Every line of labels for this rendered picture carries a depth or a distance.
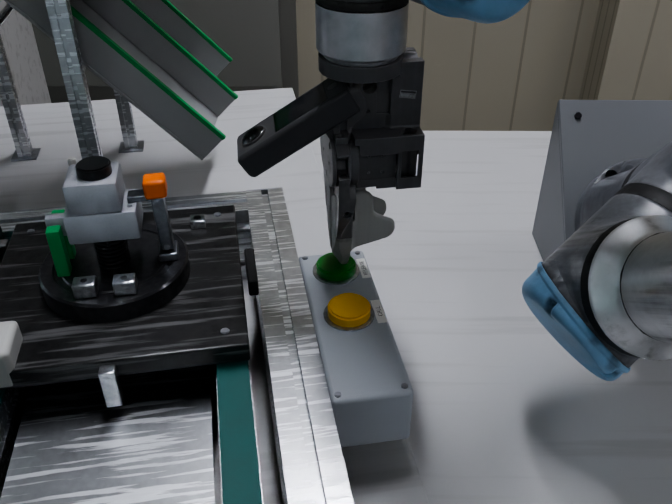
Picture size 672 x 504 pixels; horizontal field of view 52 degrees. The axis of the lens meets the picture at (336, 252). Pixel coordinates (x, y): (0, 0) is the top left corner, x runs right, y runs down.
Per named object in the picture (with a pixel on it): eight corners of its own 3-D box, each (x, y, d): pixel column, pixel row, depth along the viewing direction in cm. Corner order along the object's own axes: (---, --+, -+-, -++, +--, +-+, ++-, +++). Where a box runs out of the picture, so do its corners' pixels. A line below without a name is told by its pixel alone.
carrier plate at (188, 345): (235, 218, 80) (234, 203, 79) (250, 360, 61) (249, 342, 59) (20, 238, 77) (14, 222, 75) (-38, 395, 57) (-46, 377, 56)
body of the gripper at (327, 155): (421, 196, 62) (431, 65, 55) (327, 204, 61) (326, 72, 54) (400, 157, 68) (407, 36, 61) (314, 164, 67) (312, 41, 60)
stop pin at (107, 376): (124, 396, 60) (115, 363, 58) (123, 406, 59) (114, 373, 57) (107, 398, 60) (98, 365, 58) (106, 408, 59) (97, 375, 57)
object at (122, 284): (138, 284, 63) (135, 271, 62) (137, 294, 62) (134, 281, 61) (116, 287, 63) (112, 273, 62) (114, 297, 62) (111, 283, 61)
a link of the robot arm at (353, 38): (323, 16, 51) (307, -12, 58) (323, 75, 54) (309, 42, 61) (420, 11, 52) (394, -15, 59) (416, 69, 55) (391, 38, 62)
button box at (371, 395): (361, 292, 77) (362, 247, 73) (410, 440, 60) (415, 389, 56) (299, 299, 76) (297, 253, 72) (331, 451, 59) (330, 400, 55)
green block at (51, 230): (72, 268, 65) (60, 224, 62) (71, 276, 64) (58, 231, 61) (59, 270, 65) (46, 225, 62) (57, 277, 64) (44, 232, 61)
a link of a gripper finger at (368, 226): (395, 274, 68) (400, 193, 62) (336, 281, 67) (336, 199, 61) (388, 256, 70) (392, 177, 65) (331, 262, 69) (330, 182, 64)
